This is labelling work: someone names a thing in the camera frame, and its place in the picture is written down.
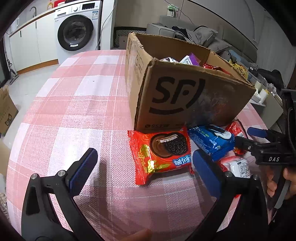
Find kitchen faucet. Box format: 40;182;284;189
30;6;37;18

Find blue oreo snack pack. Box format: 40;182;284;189
188;125;235;161

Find white marble coffee table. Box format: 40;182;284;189
250;81;283;128

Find small cardboard box on floor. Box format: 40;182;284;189
0;85;18;136

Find person's left hand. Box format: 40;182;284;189
122;229;152;241

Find brown cardboard box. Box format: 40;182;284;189
125;33;255;133

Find grey sofa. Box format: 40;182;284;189
146;16;257;62

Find clothes pile on sofa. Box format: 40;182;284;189
172;26;218;47

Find red oreo snack bag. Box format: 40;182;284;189
127;126;192;185

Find white washing machine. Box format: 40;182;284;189
54;1;102;64

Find yellow plastic bag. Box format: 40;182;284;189
228;59;248;80

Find person's right hand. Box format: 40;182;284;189
266;166;295;199

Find white kitchen base cabinets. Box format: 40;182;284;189
9;13;58;71

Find white red snack pack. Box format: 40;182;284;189
220;156;251;178

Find pink plaid tablecloth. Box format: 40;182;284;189
5;49;270;241

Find white power strip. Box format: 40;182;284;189
167;5;176;18

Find purple colourful snack pack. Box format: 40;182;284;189
180;53;201;66

